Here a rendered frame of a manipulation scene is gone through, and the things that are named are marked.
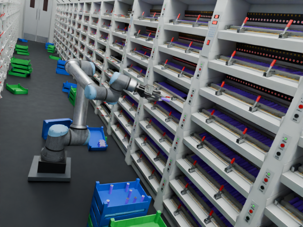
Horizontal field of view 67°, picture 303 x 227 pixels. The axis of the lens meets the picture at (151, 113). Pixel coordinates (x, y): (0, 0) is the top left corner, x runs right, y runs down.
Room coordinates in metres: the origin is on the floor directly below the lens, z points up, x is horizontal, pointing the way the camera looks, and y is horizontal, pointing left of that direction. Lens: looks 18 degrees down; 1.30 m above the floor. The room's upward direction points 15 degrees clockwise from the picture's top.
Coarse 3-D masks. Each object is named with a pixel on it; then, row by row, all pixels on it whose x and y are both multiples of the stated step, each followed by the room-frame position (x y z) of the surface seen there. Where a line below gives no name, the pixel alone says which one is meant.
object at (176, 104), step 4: (148, 80) 2.13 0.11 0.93; (152, 80) 2.15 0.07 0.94; (156, 80) 2.18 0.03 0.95; (160, 80) 2.20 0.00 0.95; (164, 80) 2.22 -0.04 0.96; (168, 80) 2.18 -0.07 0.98; (152, 84) 2.16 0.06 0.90; (176, 84) 2.06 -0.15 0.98; (184, 88) 1.94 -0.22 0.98; (164, 92) 1.95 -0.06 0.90; (164, 96) 1.87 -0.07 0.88; (176, 100) 1.77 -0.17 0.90; (172, 104) 1.76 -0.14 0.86; (176, 104) 1.70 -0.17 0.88; (180, 104) 1.70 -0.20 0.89; (184, 104) 1.62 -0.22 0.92; (176, 108) 1.71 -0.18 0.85; (180, 108) 1.66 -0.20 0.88
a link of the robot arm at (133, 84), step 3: (132, 78) 1.51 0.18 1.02; (132, 81) 1.48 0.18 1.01; (135, 81) 1.50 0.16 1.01; (129, 84) 1.47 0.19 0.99; (132, 84) 1.47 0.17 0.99; (135, 84) 1.48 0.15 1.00; (129, 87) 1.47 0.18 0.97; (132, 87) 1.47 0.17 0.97; (135, 87) 1.49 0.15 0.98; (129, 90) 1.48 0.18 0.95; (132, 90) 1.48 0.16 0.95
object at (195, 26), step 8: (176, 16) 2.19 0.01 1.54; (192, 16) 2.10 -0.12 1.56; (200, 16) 2.01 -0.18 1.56; (208, 16) 1.92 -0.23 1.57; (168, 24) 2.07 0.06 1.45; (176, 24) 2.00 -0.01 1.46; (184, 24) 1.95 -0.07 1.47; (192, 24) 1.87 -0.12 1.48; (200, 24) 1.82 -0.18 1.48; (208, 24) 1.62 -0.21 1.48; (184, 32) 1.87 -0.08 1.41; (192, 32) 1.78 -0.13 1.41; (200, 32) 1.70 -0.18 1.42
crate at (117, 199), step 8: (96, 184) 1.19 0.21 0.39; (104, 184) 1.23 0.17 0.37; (112, 184) 1.26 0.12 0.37; (120, 184) 1.29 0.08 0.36; (136, 184) 1.33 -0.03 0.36; (96, 192) 1.16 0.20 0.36; (104, 192) 1.22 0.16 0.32; (112, 192) 1.24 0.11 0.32; (120, 192) 1.26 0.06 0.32; (128, 192) 1.28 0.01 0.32; (136, 192) 1.30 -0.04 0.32; (144, 192) 1.26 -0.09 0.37; (104, 200) 1.15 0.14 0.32; (112, 200) 1.17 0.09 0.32; (120, 200) 1.19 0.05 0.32; (136, 200) 1.22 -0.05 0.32; (144, 200) 1.24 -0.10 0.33; (104, 208) 1.04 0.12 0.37; (112, 208) 1.06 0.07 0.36; (120, 208) 1.09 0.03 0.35; (128, 208) 1.11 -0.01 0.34; (136, 208) 1.14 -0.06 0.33; (144, 208) 1.17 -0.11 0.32
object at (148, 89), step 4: (140, 84) 1.50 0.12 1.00; (148, 84) 1.51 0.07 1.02; (136, 88) 1.49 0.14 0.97; (140, 88) 1.48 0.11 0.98; (144, 88) 1.50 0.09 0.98; (148, 88) 1.49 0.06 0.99; (152, 88) 1.50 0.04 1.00; (144, 92) 1.47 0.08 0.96; (148, 92) 1.49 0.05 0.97; (144, 96) 1.54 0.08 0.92; (148, 96) 1.54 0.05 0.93
